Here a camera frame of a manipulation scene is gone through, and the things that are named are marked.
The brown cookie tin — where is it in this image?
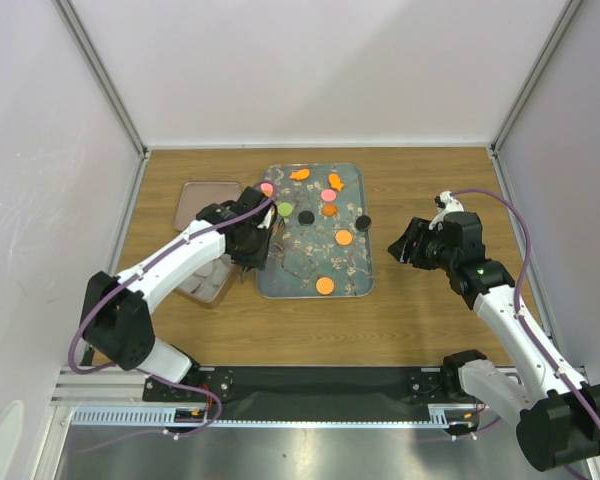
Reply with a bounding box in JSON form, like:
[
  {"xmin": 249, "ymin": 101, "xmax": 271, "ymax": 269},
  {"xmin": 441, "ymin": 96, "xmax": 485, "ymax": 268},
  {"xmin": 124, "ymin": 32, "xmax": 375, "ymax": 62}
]
[{"xmin": 175, "ymin": 255, "xmax": 238, "ymax": 309}]

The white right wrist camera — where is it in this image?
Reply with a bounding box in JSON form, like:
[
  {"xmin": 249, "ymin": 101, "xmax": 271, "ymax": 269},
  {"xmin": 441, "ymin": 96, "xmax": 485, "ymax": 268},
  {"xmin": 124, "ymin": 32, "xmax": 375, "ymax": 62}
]
[{"xmin": 429, "ymin": 190, "xmax": 464, "ymax": 230}]

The orange round cookie right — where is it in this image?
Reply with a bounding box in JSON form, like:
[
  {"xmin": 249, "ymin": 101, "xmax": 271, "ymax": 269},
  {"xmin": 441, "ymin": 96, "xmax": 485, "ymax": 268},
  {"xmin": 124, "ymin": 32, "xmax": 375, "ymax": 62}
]
[{"xmin": 334, "ymin": 230, "xmax": 353, "ymax": 246}]

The purple cable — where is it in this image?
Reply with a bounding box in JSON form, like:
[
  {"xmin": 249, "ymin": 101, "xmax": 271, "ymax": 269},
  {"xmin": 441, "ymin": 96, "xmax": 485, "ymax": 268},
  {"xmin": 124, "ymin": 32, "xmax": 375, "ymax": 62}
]
[
  {"xmin": 449, "ymin": 186, "xmax": 600, "ymax": 480},
  {"xmin": 68, "ymin": 192, "xmax": 279, "ymax": 441}
]

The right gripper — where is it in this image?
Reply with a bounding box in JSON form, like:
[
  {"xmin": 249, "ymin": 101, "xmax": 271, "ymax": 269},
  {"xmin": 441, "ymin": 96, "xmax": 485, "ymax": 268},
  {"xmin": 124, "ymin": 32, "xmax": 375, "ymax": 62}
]
[{"xmin": 386, "ymin": 216, "xmax": 457, "ymax": 272}]

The brown tin lid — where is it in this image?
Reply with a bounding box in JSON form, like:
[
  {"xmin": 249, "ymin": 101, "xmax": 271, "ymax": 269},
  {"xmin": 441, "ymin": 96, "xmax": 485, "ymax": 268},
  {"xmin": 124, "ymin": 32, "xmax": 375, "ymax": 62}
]
[{"xmin": 173, "ymin": 181, "xmax": 242, "ymax": 232}]

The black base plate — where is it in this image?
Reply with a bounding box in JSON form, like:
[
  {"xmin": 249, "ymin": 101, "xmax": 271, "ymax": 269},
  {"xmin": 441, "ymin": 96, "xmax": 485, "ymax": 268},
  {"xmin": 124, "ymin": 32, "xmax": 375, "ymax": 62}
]
[{"xmin": 144, "ymin": 365, "xmax": 481, "ymax": 426}]

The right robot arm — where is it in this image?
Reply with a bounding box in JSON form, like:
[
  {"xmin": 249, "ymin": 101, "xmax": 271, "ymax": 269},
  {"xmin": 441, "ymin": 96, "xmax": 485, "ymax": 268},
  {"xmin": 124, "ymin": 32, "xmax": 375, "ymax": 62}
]
[{"xmin": 388, "ymin": 211, "xmax": 600, "ymax": 471}]

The green round cookie top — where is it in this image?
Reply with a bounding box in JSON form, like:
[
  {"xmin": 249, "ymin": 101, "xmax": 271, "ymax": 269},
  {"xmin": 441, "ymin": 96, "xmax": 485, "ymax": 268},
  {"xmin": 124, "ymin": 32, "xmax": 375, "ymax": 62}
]
[{"xmin": 277, "ymin": 202, "xmax": 293, "ymax": 217}]

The orange round cookie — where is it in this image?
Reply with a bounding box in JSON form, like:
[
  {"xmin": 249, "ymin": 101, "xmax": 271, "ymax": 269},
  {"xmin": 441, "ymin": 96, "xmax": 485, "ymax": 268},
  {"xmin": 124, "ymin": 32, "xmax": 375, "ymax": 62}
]
[
  {"xmin": 315, "ymin": 277, "xmax": 335, "ymax": 296},
  {"xmin": 334, "ymin": 230, "xmax": 353, "ymax": 246}
]

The pink round cookie left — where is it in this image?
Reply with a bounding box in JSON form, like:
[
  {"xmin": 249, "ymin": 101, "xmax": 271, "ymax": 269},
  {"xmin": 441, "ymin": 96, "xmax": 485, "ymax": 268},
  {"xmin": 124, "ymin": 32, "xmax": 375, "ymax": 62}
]
[{"xmin": 260, "ymin": 182, "xmax": 274, "ymax": 197}]

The black sandwich cookie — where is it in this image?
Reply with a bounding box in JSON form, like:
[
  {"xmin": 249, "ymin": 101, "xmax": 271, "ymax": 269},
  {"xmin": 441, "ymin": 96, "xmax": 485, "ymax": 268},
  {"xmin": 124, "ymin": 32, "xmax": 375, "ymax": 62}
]
[
  {"xmin": 298, "ymin": 210, "xmax": 315, "ymax": 226},
  {"xmin": 355, "ymin": 215, "xmax": 372, "ymax": 232}
]

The orange fish cookie left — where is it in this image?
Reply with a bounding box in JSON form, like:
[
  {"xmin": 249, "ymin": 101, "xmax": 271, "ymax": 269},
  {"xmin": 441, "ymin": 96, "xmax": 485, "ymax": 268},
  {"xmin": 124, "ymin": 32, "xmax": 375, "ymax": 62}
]
[{"xmin": 289, "ymin": 168, "xmax": 311, "ymax": 181}]

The floral blue serving tray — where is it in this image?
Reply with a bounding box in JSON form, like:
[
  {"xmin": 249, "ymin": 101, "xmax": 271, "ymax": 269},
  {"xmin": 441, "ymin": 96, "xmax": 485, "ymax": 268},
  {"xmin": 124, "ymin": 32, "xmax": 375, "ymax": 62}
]
[{"xmin": 256, "ymin": 163, "xmax": 374, "ymax": 299}]

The orange fish cookie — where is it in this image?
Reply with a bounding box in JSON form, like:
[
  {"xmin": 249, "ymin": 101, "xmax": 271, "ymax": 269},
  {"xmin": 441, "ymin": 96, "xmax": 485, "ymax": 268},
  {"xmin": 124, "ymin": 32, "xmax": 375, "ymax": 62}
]
[
  {"xmin": 289, "ymin": 168, "xmax": 311, "ymax": 181},
  {"xmin": 328, "ymin": 173, "xmax": 344, "ymax": 192}
]

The orange fish cookie right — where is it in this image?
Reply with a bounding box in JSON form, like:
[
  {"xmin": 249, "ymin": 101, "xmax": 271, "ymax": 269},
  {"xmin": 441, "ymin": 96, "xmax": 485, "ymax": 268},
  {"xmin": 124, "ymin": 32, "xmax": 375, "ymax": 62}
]
[{"xmin": 328, "ymin": 173, "xmax": 344, "ymax": 192}]

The pink round cookie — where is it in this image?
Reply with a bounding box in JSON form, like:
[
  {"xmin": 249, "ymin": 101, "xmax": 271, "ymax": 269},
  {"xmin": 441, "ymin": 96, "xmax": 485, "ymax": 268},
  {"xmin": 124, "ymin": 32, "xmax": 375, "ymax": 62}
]
[
  {"xmin": 321, "ymin": 189, "xmax": 337, "ymax": 203},
  {"xmin": 260, "ymin": 182, "xmax": 274, "ymax": 197}
]

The orange round cookie bottom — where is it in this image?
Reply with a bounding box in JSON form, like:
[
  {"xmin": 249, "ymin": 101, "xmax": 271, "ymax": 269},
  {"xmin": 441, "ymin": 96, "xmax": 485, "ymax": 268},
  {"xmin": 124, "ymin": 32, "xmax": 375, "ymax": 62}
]
[{"xmin": 315, "ymin": 277, "xmax": 335, "ymax": 296}]

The dark orange cookie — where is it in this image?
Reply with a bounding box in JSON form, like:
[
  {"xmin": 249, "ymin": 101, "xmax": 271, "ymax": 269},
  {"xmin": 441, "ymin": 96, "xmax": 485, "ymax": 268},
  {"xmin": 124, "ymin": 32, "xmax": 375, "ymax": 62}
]
[{"xmin": 322, "ymin": 204, "xmax": 338, "ymax": 217}]

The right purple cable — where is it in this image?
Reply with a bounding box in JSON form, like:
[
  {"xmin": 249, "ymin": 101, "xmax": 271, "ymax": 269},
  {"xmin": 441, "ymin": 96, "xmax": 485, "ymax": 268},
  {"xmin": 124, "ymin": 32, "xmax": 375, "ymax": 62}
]
[{"xmin": 449, "ymin": 186, "xmax": 600, "ymax": 480}]

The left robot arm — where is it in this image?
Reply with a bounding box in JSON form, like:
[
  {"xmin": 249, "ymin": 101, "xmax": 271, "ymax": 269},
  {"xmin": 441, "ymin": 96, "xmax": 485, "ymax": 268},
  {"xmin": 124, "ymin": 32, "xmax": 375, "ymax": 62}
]
[{"xmin": 70, "ymin": 186, "xmax": 277, "ymax": 400}]

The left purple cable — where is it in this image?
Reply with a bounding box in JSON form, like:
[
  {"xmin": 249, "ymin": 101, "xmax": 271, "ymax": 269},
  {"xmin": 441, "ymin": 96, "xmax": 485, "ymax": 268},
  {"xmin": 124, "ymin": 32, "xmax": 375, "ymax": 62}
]
[{"xmin": 68, "ymin": 192, "xmax": 279, "ymax": 441}]

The pink round cookie right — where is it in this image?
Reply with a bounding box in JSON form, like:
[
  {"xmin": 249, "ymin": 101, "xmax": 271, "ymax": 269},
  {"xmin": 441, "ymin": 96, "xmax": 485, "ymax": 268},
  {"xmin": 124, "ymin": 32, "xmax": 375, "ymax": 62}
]
[{"xmin": 321, "ymin": 189, "xmax": 337, "ymax": 203}]

